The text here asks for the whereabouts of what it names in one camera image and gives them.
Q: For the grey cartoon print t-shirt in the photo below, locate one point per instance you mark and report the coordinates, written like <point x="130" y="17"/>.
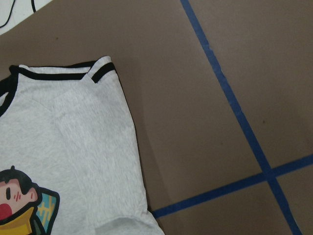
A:
<point x="69" y="161"/>

